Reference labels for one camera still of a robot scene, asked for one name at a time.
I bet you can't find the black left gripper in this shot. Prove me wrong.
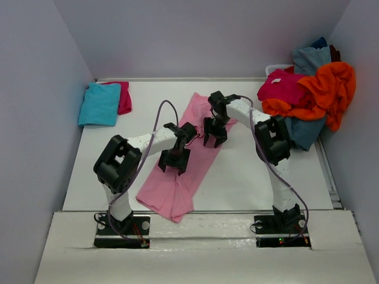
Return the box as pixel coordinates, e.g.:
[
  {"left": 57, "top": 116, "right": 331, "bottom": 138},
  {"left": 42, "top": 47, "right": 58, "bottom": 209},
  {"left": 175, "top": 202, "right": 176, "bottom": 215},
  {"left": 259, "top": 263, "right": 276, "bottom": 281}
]
[{"left": 158, "top": 147, "right": 190, "bottom": 175}]

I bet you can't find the dark blue t-shirt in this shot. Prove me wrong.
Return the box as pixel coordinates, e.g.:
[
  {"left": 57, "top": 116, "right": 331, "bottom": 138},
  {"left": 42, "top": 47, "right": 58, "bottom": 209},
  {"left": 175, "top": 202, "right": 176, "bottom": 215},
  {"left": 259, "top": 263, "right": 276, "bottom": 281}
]
[{"left": 311, "top": 37, "right": 328, "bottom": 49}]

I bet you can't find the maroon t-shirt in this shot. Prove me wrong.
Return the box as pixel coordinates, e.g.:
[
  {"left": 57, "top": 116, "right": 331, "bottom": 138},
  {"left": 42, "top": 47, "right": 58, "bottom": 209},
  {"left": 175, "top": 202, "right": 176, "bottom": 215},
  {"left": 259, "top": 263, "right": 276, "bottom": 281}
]
[{"left": 329, "top": 45, "right": 341, "bottom": 62}]

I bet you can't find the crumpled magenta t-shirt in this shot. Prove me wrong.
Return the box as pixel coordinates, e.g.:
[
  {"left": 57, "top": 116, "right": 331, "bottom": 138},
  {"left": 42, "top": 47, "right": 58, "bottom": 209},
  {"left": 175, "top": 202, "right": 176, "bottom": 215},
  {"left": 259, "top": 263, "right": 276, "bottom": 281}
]
[{"left": 257, "top": 68, "right": 306, "bottom": 105}]

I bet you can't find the folded magenta t-shirt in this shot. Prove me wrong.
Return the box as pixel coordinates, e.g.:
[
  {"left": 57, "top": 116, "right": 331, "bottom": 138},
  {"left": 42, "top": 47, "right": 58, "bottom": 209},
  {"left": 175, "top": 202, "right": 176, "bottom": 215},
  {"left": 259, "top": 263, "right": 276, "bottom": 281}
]
[{"left": 101, "top": 81, "right": 133, "bottom": 115}]

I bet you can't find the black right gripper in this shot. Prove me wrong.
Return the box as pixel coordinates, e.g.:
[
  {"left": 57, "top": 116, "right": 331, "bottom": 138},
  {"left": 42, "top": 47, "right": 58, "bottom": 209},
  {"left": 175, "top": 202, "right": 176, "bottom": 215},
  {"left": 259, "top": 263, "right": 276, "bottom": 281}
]
[{"left": 203, "top": 115, "right": 231, "bottom": 147}]

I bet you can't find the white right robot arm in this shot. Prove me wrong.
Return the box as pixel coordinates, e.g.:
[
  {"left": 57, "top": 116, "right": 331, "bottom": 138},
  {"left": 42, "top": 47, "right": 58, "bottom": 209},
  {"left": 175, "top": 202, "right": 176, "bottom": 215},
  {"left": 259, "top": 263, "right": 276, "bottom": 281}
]
[{"left": 203, "top": 91, "right": 309, "bottom": 238}]

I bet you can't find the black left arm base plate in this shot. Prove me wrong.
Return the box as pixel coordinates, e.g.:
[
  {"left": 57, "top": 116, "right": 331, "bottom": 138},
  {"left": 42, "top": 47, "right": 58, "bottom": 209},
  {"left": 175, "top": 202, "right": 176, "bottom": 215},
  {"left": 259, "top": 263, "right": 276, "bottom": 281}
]
[{"left": 93, "top": 212, "right": 150, "bottom": 249}]

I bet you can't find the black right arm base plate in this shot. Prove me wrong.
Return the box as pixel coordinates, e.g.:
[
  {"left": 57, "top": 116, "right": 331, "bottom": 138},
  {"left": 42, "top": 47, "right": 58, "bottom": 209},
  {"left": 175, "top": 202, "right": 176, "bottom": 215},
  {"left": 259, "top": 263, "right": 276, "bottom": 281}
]
[{"left": 249, "top": 215, "right": 311, "bottom": 249}]

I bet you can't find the crumpled orange t-shirt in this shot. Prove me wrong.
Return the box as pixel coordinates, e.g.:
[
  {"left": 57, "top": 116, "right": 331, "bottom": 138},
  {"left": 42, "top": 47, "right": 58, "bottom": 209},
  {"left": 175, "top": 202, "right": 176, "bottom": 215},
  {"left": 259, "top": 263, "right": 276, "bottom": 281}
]
[{"left": 262, "top": 62, "right": 356, "bottom": 131}]

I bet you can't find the white laundry basket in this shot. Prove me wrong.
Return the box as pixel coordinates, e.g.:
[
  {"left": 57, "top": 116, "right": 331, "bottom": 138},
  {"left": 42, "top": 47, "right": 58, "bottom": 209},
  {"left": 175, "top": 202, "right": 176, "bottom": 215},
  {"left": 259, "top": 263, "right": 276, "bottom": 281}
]
[{"left": 265, "top": 64, "right": 294, "bottom": 77}]

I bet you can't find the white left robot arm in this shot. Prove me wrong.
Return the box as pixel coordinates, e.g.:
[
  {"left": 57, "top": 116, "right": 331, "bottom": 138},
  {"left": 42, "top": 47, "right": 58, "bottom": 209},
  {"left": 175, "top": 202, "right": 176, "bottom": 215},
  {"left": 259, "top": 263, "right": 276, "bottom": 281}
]
[{"left": 93, "top": 122, "right": 197, "bottom": 237}]

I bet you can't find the folded turquoise t-shirt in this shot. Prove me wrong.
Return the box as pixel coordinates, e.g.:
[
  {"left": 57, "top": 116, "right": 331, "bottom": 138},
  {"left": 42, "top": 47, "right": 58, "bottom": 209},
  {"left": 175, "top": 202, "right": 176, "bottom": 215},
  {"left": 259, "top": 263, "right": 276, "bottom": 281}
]
[{"left": 78, "top": 83, "right": 121, "bottom": 127}]

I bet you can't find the light pink t-shirt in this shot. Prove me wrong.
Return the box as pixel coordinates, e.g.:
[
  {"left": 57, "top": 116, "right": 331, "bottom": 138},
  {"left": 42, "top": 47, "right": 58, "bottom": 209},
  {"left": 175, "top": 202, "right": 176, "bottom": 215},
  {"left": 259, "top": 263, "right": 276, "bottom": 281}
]
[{"left": 136, "top": 93, "right": 222, "bottom": 223}]

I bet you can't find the grey-blue t-shirt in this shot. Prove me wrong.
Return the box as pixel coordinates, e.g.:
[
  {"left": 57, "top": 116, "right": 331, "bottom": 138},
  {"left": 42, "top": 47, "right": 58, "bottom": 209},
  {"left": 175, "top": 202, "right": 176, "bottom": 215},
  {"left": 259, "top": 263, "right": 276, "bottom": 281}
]
[{"left": 292, "top": 46, "right": 331, "bottom": 76}]

